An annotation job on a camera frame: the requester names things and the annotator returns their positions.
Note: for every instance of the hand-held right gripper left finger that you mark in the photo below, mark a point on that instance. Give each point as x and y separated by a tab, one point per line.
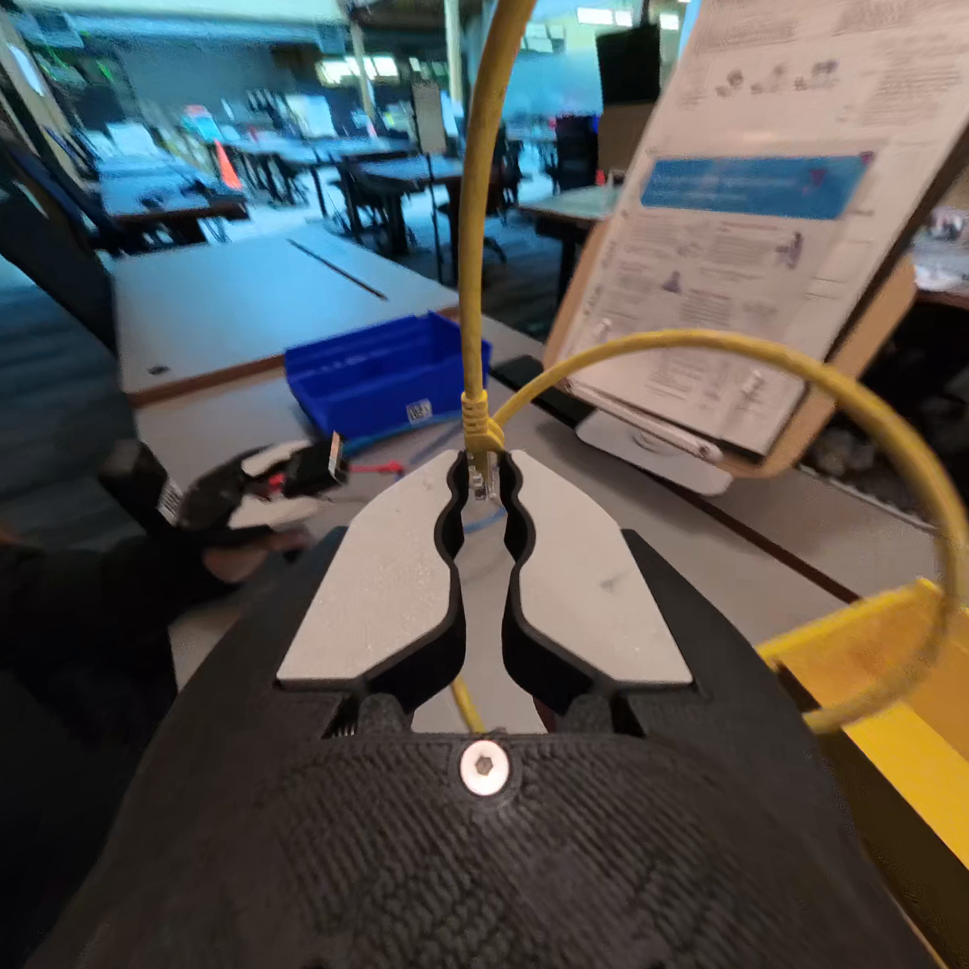
378	590

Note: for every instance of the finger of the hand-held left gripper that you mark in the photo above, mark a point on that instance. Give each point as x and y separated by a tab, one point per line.
272	513
272	458

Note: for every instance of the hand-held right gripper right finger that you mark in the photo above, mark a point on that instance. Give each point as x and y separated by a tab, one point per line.
590	598

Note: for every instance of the black network adapter box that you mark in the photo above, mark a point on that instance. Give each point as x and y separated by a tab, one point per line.
310	469

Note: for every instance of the blue storage bin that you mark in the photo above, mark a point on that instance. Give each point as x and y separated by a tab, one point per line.
363	378

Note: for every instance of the yellow storage bin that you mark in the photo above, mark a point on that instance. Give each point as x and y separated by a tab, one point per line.
893	727

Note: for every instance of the grey desk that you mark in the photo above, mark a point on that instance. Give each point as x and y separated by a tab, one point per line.
681	530

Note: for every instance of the background desk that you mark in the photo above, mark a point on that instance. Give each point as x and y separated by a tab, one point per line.
401	170

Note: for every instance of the person's left hand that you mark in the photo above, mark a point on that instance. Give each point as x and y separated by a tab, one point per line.
250	556

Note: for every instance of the white stand base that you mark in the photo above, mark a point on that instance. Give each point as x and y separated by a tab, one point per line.
628	454

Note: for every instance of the grey table with wooden edge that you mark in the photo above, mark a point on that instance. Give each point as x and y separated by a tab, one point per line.
242	310

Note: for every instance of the orange traffic cone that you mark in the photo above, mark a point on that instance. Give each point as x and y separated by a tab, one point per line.
227	166

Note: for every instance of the brown board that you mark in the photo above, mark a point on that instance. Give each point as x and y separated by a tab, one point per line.
624	136

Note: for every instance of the black panel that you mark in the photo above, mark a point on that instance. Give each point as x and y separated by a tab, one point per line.
628	64

